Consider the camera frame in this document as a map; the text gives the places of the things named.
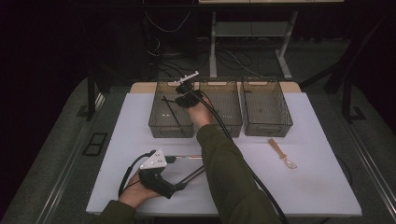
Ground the black stand post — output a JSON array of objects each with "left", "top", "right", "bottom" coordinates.
[{"left": 340, "top": 74, "right": 368, "bottom": 124}]

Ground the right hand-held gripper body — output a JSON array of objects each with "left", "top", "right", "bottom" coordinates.
[{"left": 173, "top": 70, "right": 204, "bottom": 109}]

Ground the person's left hand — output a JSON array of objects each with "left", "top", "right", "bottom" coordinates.
[{"left": 119, "top": 172, "right": 162, "bottom": 209}]

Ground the grey metal stand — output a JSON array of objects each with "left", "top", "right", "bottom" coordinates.
[{"left": 208, "top": 9, "right": 299, "bottom": 81}]

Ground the white hanging cable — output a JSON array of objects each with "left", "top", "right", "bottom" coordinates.
[{"left": 144, "top": 10, "right": 191, "bottom": 34}]

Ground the black rectangular floor frame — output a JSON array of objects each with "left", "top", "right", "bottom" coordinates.
[{"left": 82, "top": 132, "right": 108, "bottom": 157}]

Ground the metal floor rail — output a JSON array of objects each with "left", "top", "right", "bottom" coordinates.
[
  {"left": 342, "top": 120, "right": 396, "bottom": 216},
  {"left": 36, "top": 92, "right": 106, "bottom": 224}
]

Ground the person's right hand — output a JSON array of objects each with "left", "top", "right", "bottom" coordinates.
[{"left": 186, "top": 97, "right": 215, "bottom": 129}]

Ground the tangle of floor cables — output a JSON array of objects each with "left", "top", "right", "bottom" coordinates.
[{"left": 155, "top": 36, "right": 297, "bottom": 78}]

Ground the right hand-held gripper black cable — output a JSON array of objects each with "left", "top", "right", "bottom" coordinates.
[{"left": 181, "top": 87, "right": 290, "bottom": 224}]

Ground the light wooden-handled spoon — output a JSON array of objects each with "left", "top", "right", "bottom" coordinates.
[{"left": 268, "top": 137, "right": 298, "bottom": 170}]

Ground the hand-held gripper black cable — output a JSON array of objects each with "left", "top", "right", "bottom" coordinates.
[
  {"left": 118, "top": 149, "right": 157, "bottom": 198},
  {"left": 181, "top": 87, "right": 290, "bottom": 224}
]

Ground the clear grey plastic bin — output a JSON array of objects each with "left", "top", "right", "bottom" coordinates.
[
  {"left": 197, "top": 77, "right": 243, "bottom": 138},
  {"left": 148, "top": 78, "right": 195, "bottom": 139},
  {"left": 241, "top": 77, "right": 294, "bottom": 138}
]

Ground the white table mat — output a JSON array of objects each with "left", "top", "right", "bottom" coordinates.
[{"left": 86, "top": 91, "right": 363, "bottom": 217}]

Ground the black chopstick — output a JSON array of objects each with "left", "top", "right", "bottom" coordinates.
[{"left": 163, "top": 96, "right": 183, "bottom": 127}]

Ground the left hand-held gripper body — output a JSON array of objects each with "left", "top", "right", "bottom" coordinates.
[{"left": 138, "top": 148, "right": 177, "bottom": 200}]

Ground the left hand-held gripper black cable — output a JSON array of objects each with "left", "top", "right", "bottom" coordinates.
[{"left": 118, "top": 149, "right": 157, "bottom": 198}]

